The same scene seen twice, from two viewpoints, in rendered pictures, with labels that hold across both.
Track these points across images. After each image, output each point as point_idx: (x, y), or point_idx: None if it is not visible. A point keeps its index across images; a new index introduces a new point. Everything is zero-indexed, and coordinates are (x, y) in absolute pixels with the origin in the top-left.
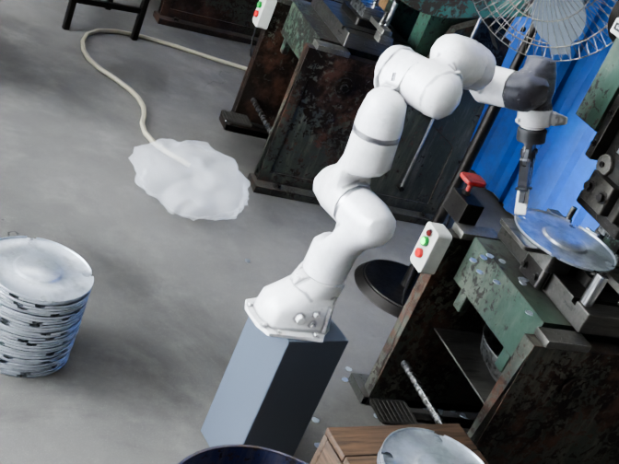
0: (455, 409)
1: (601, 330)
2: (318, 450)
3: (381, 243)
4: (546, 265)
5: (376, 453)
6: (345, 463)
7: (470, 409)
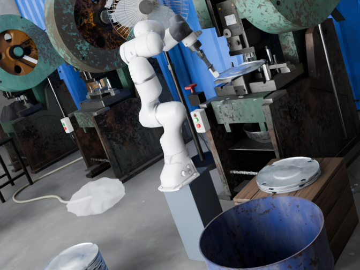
0: None
1: (282, 82)
2: None
3: (185, 114)
4: (243, 82)
5: (259, 189)
6: None
7: None
